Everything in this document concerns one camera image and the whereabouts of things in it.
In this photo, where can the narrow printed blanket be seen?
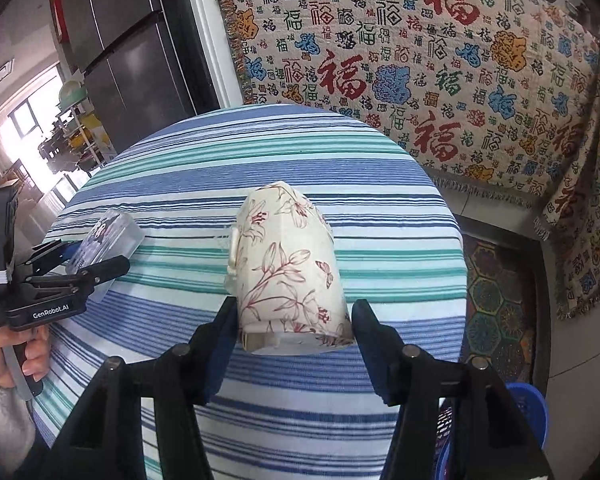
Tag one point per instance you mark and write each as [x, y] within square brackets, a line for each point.
[585, 210]

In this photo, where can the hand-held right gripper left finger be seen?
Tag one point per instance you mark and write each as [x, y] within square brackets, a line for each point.
[225, 350]

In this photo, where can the clear plastic box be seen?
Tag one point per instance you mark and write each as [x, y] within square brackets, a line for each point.
[112, 232]

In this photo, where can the green basin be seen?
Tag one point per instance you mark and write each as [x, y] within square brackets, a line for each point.
[74, 94]

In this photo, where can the person's left hand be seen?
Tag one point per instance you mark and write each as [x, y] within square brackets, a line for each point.
[37, 355]

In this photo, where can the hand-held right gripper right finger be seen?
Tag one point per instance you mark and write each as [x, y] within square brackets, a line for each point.
[375, 350]

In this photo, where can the floral tissue pack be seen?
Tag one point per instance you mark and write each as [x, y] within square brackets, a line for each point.
[285, 260]

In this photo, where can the red wall decoration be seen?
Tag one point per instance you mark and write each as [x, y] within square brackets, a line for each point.
[60, 15]

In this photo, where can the patterned floor mat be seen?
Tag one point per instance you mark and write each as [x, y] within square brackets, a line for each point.
[500, 310]

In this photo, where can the white storage rack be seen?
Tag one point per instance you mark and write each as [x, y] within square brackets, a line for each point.
[85, 130]

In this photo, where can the wide printed blanket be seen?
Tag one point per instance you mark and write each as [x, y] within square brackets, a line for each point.
[405, 60]

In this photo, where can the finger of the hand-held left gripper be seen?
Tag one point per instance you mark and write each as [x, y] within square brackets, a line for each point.
[71, 252]
[105, 266]

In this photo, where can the yellow carton box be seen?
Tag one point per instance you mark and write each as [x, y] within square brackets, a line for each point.
[99, 135]

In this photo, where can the grey refrigerator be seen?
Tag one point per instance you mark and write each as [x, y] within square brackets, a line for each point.
[130, 60]

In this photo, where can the ceiling air vent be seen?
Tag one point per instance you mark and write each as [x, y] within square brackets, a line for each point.
[2, 74]

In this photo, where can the person's left forearm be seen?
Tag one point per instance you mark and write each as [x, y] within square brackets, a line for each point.
[2, 420]

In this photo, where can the blue plastic basket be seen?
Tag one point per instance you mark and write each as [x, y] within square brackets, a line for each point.
[530, 410]

